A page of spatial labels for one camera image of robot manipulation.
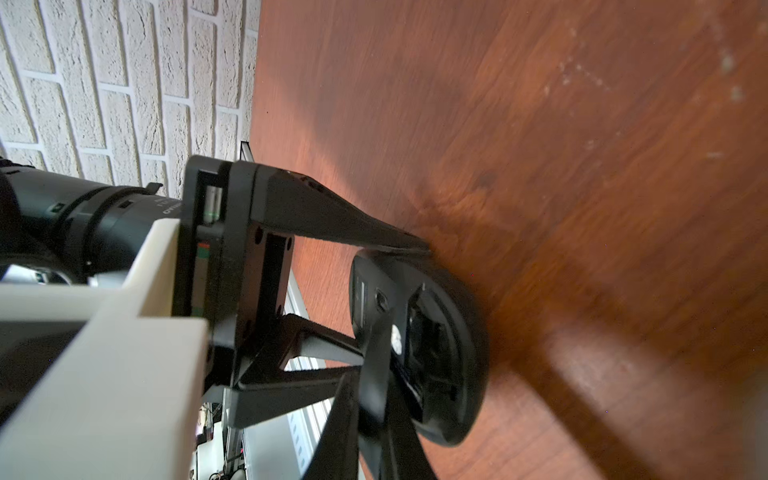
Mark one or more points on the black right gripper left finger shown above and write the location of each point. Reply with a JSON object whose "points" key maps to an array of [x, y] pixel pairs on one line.
{"points": [[336, 455]]}

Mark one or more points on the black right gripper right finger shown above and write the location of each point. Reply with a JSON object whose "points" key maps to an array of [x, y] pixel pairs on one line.
{"points": [[387, 437]]}

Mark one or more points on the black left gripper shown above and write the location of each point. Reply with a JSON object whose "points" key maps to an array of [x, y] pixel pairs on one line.
{"points": [[237, 225]]}

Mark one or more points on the black wireless mouse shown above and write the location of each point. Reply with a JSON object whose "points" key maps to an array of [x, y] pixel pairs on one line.
{"points": [[440, 347]]}

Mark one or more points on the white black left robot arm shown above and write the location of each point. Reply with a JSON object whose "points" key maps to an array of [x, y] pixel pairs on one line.
{"points": [[71, 229]]}

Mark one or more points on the white perforated vent strip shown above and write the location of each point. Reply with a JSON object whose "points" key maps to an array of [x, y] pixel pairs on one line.
{"points": [[308, 421]]}

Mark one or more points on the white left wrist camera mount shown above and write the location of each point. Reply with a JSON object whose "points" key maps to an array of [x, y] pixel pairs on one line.
{"points": [[121, 400]]}

